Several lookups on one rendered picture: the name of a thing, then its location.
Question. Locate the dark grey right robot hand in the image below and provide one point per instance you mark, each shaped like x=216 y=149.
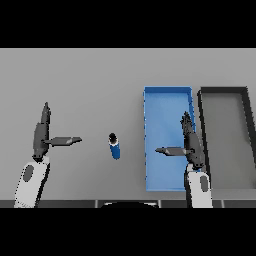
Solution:
x=192 y=146

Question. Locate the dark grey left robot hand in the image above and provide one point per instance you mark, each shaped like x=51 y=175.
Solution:
x=41 y=136

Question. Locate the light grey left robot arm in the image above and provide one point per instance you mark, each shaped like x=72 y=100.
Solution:
x=30 y=182

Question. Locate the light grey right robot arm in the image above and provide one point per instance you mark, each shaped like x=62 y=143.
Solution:
x=198 y=186

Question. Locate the blue bin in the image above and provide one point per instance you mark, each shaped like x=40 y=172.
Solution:
x=165 y=140

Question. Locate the dark grey bin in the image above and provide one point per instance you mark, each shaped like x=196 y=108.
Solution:
x=230 y=140

